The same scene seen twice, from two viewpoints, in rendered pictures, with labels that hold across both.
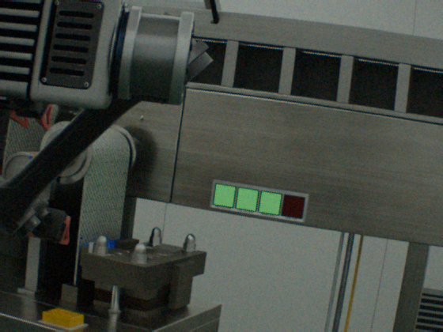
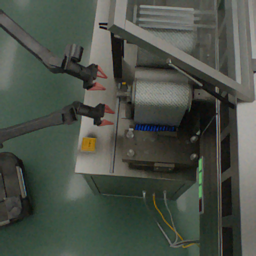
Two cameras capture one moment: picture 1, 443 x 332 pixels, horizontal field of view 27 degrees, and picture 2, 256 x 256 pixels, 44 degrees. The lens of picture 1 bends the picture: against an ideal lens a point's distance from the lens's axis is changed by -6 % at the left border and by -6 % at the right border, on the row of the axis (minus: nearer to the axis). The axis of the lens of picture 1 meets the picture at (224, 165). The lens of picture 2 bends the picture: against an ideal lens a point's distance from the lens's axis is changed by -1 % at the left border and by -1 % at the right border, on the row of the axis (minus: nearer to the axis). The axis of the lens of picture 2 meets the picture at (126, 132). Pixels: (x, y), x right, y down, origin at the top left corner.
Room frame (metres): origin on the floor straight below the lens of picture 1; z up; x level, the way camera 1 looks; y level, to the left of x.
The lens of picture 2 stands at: (2.03, -0.25, 2.57)
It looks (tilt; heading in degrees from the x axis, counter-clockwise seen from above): 71 degrees down; 76
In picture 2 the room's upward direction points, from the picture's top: straight up
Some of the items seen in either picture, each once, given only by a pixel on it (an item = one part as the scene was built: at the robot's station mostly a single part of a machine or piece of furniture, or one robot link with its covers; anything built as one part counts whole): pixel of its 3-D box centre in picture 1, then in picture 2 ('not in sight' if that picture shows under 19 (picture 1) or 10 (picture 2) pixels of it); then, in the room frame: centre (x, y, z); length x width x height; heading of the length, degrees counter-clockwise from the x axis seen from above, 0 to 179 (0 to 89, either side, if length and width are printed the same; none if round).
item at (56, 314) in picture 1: (62, 318); (88, 144); (1.95, 0.30, 0.91); 0.07 x 0.07 x 0.02; 71
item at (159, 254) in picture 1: (147, 264); (162, 148); (2.32, 0.15, 1.00); 0.40 x 0.16 x 0.06; 161
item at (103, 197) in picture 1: (102, 212); (157, 118); (2.32, 0.28, 1.11); 0.23 x 0.01 x 0.18; 161
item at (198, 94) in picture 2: not in sight; (200, 94); (2.50, 0.28, 1.28); 0.06 x 0.05 x 0.02; 161
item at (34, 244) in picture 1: (35, 232); (126, 103); (2.19, 0.42, 1.05); 0.06 x 0.05 x 0.31; 161
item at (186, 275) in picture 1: (182, 284); (163, 167); (2.30, 0.06, 0.96); 0.10 x 0.03 x 0.11; 161
